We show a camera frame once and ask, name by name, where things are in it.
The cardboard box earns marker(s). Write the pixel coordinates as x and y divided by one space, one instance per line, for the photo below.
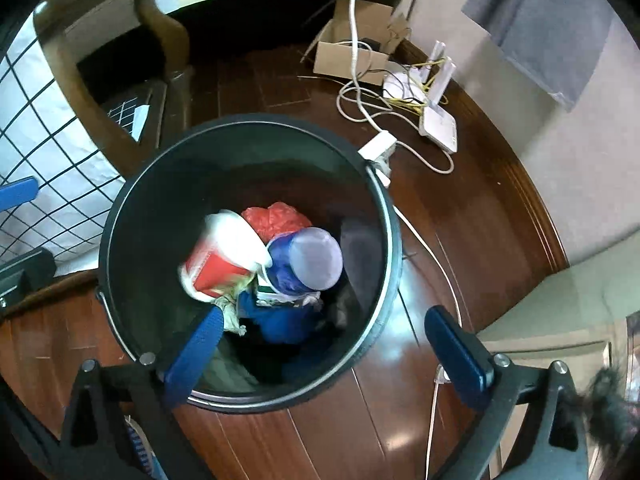
340 62

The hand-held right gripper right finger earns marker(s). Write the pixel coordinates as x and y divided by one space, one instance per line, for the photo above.
457 355

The black bin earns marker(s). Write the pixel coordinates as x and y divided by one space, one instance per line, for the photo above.
150 220

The wooden table frame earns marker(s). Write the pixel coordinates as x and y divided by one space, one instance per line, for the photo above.
160 25

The grey curtain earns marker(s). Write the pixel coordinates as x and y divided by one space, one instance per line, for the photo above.
540 20

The white network box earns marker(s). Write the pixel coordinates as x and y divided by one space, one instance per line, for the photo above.
400 85

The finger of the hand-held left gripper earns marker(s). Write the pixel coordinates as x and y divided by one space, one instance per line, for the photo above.
27 272
17 195

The red plastic bag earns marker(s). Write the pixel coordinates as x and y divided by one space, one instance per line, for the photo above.
280 220

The white router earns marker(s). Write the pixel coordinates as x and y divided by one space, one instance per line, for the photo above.
440 127

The dark fuzzy tuft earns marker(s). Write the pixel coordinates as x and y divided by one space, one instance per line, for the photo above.
610 400

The small blue plastic piece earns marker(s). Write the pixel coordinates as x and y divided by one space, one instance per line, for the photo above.
285 322

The blue plastic cup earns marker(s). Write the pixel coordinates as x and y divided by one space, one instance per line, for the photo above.
310 260

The checked tablecloth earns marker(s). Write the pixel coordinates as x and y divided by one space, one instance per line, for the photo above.
40 135

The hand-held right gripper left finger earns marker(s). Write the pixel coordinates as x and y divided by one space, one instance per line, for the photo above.
192 355

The red and white paper cup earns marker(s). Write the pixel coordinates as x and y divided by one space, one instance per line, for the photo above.
210 265

